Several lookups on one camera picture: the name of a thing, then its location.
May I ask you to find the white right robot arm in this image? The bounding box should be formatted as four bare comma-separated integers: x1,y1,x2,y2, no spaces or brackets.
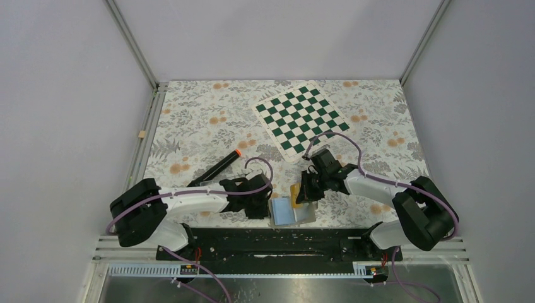
295,149,458,260

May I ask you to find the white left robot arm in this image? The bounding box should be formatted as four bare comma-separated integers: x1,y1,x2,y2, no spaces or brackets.
107,170,273,259

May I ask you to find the floral tablecloth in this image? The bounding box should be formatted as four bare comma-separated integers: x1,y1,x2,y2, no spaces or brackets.
132,79,447,230

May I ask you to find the grey leather card holder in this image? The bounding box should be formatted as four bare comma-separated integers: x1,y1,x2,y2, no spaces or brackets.
268,197,316,229

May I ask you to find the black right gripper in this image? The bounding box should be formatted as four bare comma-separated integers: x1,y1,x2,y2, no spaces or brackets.
297,170,331,205

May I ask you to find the clear plastic tray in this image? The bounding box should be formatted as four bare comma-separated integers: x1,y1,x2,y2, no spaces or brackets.
200,169,268,196

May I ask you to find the black marker orange cap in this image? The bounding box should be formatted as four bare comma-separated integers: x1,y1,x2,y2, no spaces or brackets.
187,149,241,187

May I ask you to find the green white chessboard mat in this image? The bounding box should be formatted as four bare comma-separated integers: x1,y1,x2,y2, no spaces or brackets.
252,81,351,162

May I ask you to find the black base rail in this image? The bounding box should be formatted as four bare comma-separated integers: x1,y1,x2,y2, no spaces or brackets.
176,227,411,275

